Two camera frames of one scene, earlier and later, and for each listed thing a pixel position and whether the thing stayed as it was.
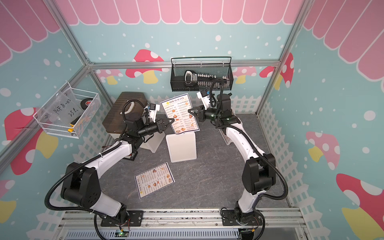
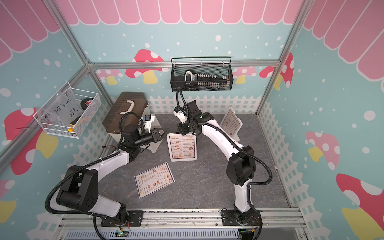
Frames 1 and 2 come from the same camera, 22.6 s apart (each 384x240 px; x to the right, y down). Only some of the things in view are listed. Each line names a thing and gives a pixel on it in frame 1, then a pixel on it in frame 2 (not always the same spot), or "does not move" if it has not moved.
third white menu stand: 153,141 does not move
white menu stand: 182,147 does not move
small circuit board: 121,233 does not move
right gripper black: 201,116 to 182,130
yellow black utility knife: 73,123 does not move
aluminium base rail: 86,224 does not move
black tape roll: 85,102 does not move
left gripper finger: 166,123 to 160,135
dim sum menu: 177,108 to 182,146
